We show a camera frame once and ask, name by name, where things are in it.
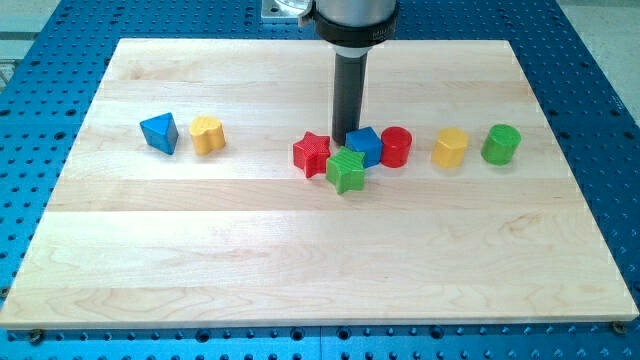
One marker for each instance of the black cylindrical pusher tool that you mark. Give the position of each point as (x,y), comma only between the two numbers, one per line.
(349,79)

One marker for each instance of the green star block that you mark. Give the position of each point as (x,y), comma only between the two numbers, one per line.
(345,170)

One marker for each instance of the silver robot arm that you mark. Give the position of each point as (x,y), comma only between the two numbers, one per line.
(352,27)

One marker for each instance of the red star block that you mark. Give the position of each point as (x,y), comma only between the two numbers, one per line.
(311,153)

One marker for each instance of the blue cube block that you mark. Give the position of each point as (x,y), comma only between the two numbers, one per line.
(366,141)

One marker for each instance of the red cylinder block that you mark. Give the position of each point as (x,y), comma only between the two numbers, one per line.
(396,145)

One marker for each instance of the silver mounting plate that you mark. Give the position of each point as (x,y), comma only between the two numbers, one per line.
(282,10)

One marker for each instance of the yellow hexagon block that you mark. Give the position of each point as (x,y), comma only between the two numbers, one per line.
(450,147)

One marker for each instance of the yellow heart block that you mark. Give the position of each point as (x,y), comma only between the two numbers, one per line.
(207,134)

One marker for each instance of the green cylinder block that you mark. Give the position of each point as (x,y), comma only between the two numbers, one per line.
(500,144)

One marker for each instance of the wooden board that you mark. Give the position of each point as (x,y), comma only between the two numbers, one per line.
(135,238)

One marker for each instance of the blue triangle block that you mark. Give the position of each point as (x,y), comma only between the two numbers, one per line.
(160,132)

